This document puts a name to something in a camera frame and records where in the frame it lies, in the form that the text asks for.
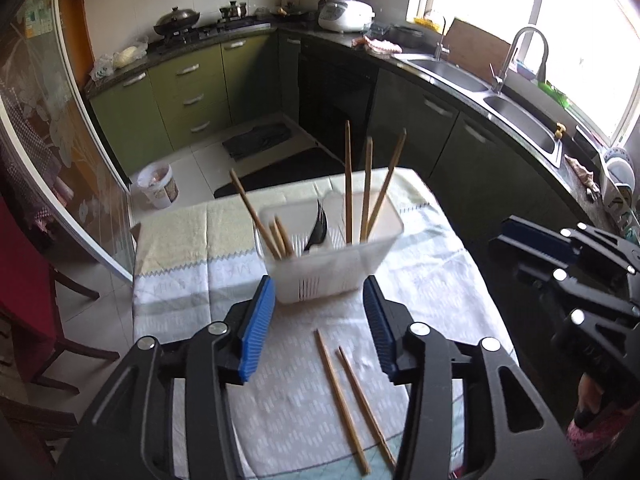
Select white plastic utensil holder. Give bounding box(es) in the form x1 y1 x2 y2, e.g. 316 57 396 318
254 192 404 304

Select black plastic fork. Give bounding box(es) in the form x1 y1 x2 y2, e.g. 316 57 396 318
303 202 328 252

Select wooden chopstick long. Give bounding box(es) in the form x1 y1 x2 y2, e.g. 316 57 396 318
359 136 373 243

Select steel kitchen faucet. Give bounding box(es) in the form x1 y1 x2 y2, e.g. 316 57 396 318
489 24 549 93

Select green kitchen cabinets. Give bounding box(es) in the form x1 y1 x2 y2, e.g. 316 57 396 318
85 25 281 177

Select right hand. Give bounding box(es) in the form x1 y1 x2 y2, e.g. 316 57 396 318
573 374 610 432

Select patterned grey green tablecloth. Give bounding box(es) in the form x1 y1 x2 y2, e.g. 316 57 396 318
132 168 511 479

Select steel double sink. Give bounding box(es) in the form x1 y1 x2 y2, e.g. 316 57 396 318
394 53 562 168

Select white plastic bucket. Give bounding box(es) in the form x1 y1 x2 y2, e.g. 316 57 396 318
137 162 179 209

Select dark floor mat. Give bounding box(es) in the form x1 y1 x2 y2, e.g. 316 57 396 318
222 122 292 162

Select dark lower cabinets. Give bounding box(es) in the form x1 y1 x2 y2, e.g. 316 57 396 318
279 30 612 246

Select red chair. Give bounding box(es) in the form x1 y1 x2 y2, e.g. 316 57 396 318
1 205 119 396

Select wooden cutting board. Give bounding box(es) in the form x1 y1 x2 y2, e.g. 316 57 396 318
444 18 510 84

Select white rice cooker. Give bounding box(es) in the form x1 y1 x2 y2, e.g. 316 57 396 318
318 0 375 32

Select glass sliding door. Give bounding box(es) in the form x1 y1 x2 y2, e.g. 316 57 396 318
1 0 134 282

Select white plastic bag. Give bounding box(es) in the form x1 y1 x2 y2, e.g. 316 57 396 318
89 35 149 81

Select small black pot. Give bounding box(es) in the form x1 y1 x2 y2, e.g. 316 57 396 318
219 0 247 21

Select black wok with lid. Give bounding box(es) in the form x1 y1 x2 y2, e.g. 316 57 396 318
153 6 201 37

